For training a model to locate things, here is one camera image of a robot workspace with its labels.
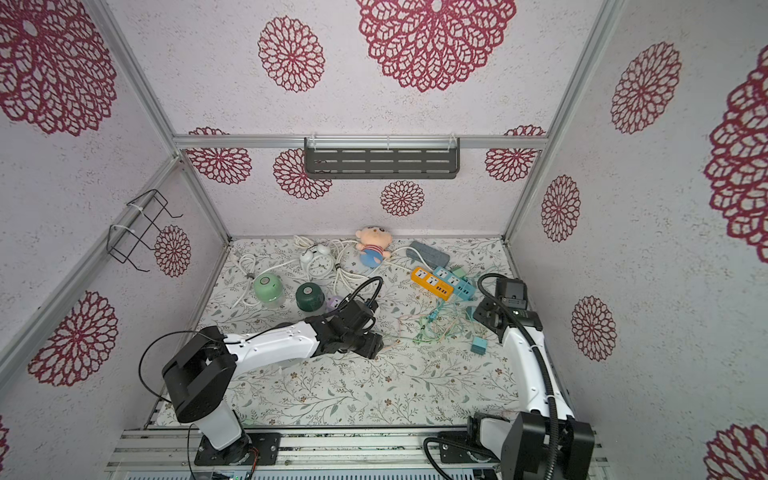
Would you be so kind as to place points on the plush boy doll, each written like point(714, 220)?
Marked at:
point(372, 244)

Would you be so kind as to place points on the white alarm clock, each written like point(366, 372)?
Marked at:
point(317, 261)

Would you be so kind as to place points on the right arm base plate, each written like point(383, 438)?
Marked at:
point(456, 447)

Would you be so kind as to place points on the orange power strip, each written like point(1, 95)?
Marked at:
point(432, 283)

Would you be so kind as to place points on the teal usb charger block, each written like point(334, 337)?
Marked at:
point(479, 346)

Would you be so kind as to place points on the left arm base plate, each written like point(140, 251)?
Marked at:
point(249, 449)

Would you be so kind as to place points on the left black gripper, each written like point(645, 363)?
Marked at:
point(373, 347)

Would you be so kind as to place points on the teal power strip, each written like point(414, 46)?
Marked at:
point(462, 289)

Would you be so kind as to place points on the purple power strip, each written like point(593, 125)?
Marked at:
point(333, 303)

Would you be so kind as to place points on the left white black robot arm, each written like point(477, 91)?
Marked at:
point(198, 376)

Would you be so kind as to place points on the black wire wall rack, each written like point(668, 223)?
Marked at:
point(123, 239)

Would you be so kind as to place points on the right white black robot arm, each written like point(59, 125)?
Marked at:
point(544, 440)

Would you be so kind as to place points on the light green cordless grinder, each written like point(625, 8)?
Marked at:
point(268, 289)

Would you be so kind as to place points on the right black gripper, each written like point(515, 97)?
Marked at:
point(491, 309)

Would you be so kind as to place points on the grey wall shelf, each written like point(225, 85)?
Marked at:
point(385, 159)

